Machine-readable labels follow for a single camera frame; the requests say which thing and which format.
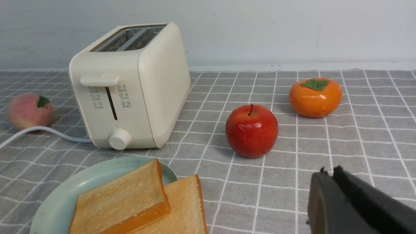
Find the white toaster power cord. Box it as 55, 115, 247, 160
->
0, 126, 93, 150

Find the toast slice slot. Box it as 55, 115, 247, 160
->
135, 174, 209, 234
69, 159, 171, 234

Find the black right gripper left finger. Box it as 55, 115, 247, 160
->
307, 167, 379, 234

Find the light green round plate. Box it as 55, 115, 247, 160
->
29, 156, 178, 234

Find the orange persimmon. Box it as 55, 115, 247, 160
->
288, 78, 342, 118

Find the grey checked tablecloth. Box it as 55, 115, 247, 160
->
1, 70, 415, 234

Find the pink peach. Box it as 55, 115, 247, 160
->
7, 92, 54, 131

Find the red apple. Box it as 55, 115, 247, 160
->
225, 104, 279, 159

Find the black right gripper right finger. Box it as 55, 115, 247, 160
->
332, 165, 416, 234

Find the white two-slot toaster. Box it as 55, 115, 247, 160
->
68, 22, 191, 150

